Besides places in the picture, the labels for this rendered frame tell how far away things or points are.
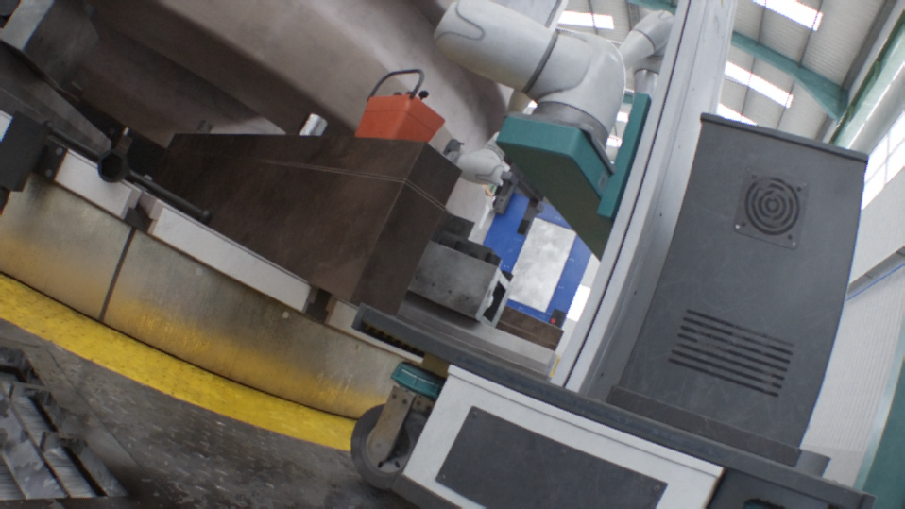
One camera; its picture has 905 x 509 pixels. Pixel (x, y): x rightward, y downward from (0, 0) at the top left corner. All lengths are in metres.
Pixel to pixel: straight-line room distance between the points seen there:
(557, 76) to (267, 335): 0.87
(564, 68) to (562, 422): 0.62
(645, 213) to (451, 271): 1.44
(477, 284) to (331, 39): 1.15
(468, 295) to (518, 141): 1.39
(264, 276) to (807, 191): 1.12
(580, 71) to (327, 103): 1.09
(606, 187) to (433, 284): 1.40
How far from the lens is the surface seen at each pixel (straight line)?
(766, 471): 0.73
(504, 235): 6.83
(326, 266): 1.30
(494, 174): 2.00
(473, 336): 2.38
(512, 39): 1.04
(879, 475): 9.41
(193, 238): 1.21
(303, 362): 1.44
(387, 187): 1.26
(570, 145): 0.95
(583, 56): 1.08
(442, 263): 2.38
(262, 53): 1.83
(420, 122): 1.40
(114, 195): 1.19
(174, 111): 6.34
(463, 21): 1.06
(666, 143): 1.10
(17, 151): 1.05
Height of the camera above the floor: 0.31
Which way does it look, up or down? 8 degrees up
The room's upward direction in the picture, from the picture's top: 24 degrees clockwise
